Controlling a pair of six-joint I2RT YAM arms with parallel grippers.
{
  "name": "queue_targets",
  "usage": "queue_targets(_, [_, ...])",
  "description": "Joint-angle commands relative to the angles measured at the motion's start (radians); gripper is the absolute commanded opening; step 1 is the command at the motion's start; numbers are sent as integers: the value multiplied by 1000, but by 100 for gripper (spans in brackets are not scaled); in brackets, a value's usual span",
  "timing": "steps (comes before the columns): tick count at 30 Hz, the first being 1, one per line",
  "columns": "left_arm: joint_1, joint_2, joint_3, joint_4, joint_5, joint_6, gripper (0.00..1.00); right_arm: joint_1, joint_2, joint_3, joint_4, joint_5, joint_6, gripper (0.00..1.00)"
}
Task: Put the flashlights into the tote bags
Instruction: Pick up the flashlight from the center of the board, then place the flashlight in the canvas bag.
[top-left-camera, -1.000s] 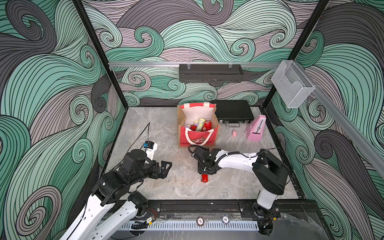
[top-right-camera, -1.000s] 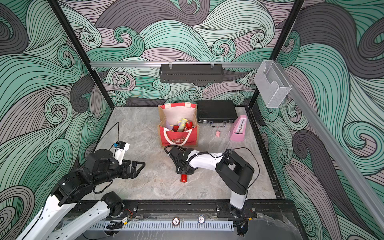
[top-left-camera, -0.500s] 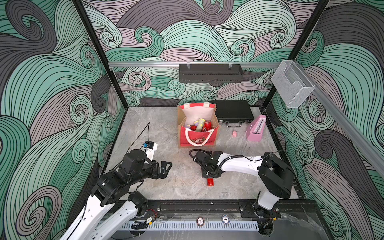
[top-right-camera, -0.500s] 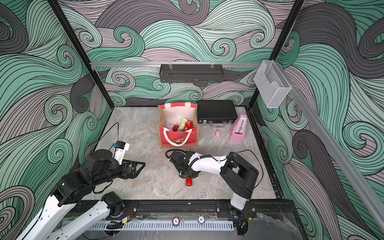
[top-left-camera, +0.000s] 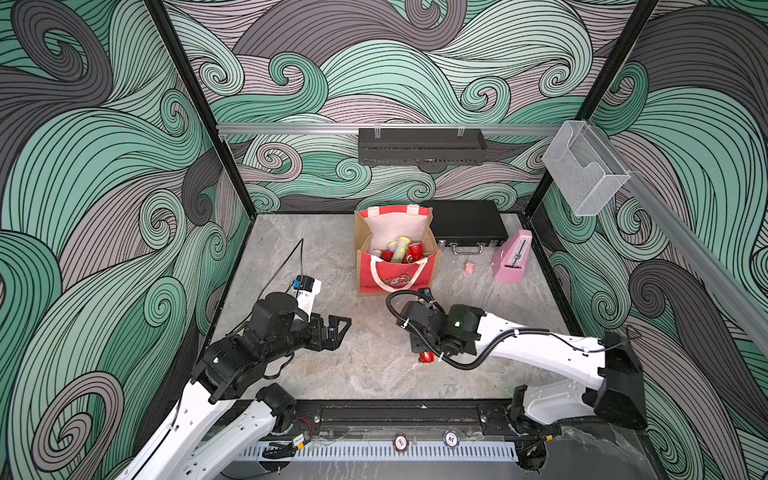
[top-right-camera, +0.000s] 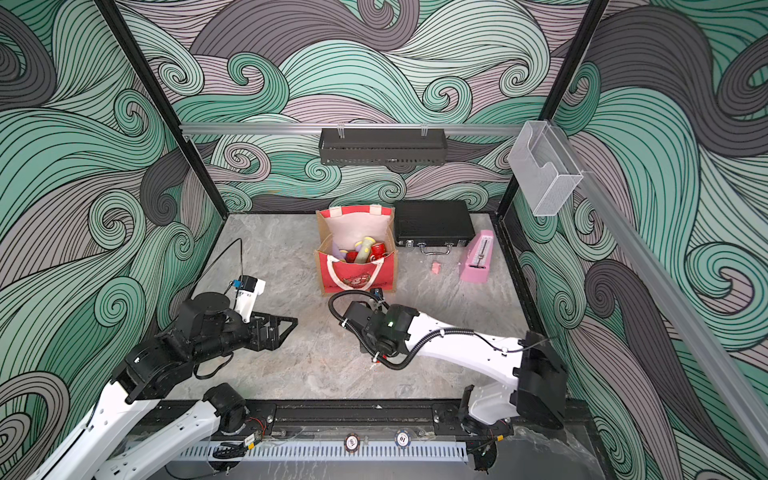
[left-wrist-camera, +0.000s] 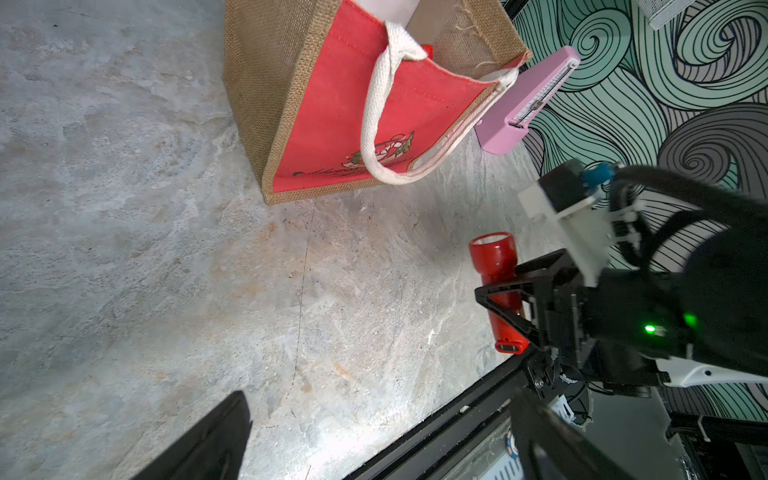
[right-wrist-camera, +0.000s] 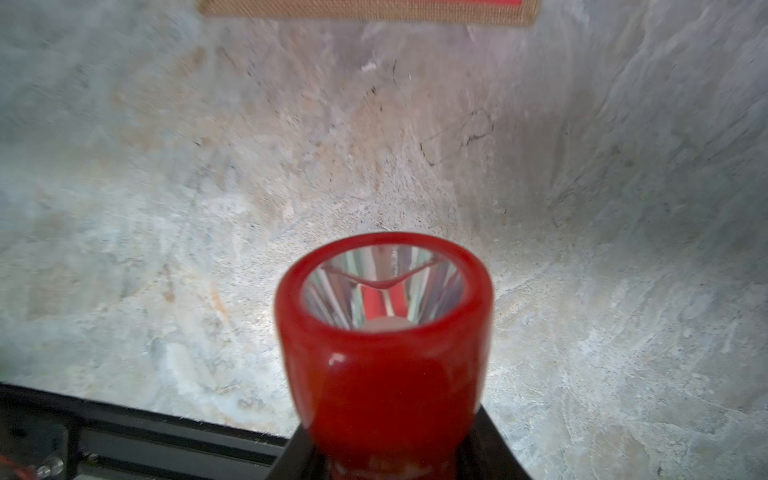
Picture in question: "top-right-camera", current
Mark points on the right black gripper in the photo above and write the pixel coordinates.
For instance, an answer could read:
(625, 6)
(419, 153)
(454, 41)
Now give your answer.
(366, 346)

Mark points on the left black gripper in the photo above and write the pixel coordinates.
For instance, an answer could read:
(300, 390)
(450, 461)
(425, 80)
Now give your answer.
(274, 338)

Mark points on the red jute tote bag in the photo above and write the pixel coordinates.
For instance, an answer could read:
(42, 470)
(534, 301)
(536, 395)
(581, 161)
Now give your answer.
(341, 227)

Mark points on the pale green flashlight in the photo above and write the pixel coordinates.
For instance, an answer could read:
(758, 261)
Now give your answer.
(364, 249)

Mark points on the red flashlight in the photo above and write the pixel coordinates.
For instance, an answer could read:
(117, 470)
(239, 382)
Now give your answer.
(378, 251)

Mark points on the purple flashlight yellow head bottom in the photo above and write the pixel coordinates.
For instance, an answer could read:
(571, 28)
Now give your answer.
(339, 254)

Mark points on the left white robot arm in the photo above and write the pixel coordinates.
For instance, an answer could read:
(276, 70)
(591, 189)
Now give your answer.
(144, 378)

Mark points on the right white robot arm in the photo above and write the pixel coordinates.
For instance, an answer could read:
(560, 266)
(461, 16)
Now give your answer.
(529, 378)

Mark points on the pink metronome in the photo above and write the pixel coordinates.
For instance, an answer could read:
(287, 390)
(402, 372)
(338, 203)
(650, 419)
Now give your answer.
(475, 264)

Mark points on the black hard carry case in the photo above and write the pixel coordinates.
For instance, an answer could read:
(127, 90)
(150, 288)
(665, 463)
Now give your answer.
(429, 224)

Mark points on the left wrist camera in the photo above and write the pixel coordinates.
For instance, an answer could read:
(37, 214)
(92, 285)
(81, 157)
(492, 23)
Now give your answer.
(209, 309)

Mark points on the white perforated cable tray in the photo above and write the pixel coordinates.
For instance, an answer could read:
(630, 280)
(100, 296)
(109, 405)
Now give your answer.
(372, 451)

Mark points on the black wall shelf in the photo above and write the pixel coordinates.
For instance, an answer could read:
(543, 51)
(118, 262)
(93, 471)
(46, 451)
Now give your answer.
(382, 146)

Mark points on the clear plastic wall bin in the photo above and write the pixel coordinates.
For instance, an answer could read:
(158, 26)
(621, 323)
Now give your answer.
(545, 165)

